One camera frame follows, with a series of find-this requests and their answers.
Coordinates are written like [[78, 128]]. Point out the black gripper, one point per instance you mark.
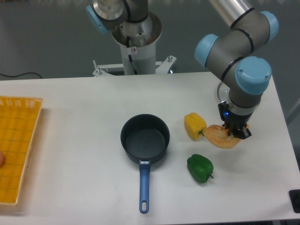
[[234, 121]]

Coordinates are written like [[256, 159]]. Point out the triangle bread pastry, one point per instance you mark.
[[215, 135]]

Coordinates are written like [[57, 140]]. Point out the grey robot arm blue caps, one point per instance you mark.
[[229, 58]]

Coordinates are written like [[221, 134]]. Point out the yellow bell pepper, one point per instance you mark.
[[194, 125]]

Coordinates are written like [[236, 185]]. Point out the green bell pepper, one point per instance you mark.
[[200, 168]]

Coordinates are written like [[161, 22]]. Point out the black device at table edge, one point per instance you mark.
[[295, 200]]

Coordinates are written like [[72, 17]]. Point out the yellow woven basket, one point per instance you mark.
[[18, 121]]

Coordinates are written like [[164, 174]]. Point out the dark saucepan blue handle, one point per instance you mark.
[[145, 138]]

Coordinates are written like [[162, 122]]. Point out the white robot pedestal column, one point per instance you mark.
[[137, 43]]

